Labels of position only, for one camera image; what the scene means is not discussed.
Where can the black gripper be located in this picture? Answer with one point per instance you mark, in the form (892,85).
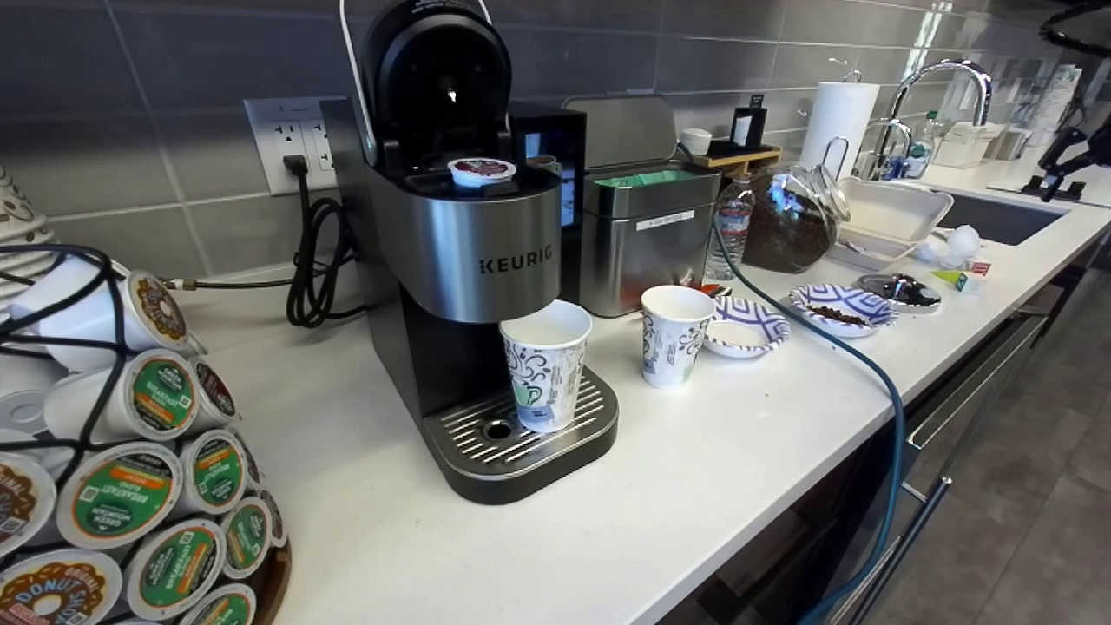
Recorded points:
(1076,144)

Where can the red picture wooden cube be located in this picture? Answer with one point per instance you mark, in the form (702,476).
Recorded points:
(979,268)

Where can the crumpled white paper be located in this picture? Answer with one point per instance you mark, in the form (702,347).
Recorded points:
(957,244)

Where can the cream paper takeaway box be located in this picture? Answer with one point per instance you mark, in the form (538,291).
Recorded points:
(891,219)

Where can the brushed steel box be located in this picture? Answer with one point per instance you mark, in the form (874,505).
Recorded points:
(627,132)

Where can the black box with blue display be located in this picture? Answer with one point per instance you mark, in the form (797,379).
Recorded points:
(544,128)

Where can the dark kitchen sink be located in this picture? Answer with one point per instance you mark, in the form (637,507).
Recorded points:
(1001,219)

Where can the clear plastic container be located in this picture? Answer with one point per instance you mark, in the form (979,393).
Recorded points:
(985,132)

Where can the clear soap bottle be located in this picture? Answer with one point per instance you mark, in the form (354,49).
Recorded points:
(923,144)

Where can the white paper towel roll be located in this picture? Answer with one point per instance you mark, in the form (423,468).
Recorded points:
(836,123)

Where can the blue patterned plate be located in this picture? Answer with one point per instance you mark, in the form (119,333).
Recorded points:
(836,312)

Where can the black bottle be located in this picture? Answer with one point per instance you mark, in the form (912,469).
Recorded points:
(749,123)

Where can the small wooden tray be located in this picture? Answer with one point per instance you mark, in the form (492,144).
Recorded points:
(739,159)

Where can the small clear glass jar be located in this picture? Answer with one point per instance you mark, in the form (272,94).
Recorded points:
(733,230)

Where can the blue patterned bowl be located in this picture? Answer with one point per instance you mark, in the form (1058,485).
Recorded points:
(749,333)

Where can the small white cup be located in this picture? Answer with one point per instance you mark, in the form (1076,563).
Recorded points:
(695,139)

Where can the blue floral paper cup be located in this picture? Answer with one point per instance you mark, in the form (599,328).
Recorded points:
(673,334)
(544,371)

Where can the silver metal tea tin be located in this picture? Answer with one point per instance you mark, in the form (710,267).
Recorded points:
(647,249)

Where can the white coffee pod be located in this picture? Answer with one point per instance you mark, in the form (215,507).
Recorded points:
(480,172)

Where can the silver black Keurig coffee machine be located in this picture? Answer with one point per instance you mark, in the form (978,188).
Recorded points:
(462,255)

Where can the brown label coffee pod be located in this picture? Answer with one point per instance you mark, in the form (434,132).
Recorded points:
(19,505)
(215,389)
(156,307)
(54,592)

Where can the green label coffee pod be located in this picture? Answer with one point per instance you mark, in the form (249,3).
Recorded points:
(222,610)
(175,571)
(122,495)
(243,540)
(159,396)
(215,473)

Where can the white wall power outlet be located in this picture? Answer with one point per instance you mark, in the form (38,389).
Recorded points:
(288,132)

